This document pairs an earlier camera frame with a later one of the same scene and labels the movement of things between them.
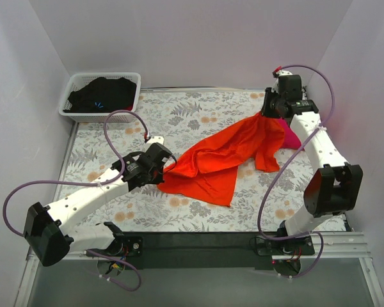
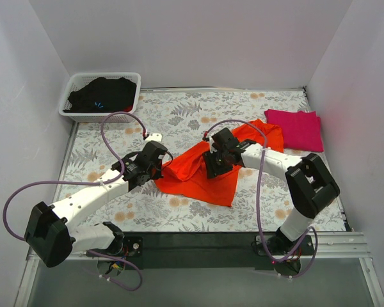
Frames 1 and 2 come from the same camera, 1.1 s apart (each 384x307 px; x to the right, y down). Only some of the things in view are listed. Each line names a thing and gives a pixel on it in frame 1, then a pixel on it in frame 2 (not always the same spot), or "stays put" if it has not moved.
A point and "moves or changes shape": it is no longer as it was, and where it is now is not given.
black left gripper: x=160 y=173 stays put
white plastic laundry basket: x=89 y=96 stays put
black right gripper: x=267 y=104 -> x=213 y=164
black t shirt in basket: x=102 y=94 stays put
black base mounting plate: x=201 y=250 stays put
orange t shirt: x=209 y=170 moves or changes shape
